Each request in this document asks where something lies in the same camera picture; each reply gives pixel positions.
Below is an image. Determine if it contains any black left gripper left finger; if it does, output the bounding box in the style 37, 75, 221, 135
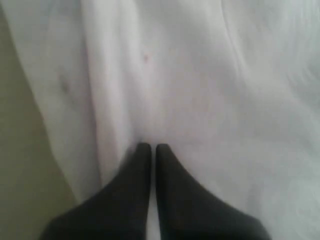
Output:
40, 143, 152, 240

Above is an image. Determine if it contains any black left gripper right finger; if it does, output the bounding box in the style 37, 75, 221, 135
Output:
155, 144, 271, 240

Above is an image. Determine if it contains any white t-shirt red logo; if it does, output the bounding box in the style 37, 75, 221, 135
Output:
0, 0, 320, 240

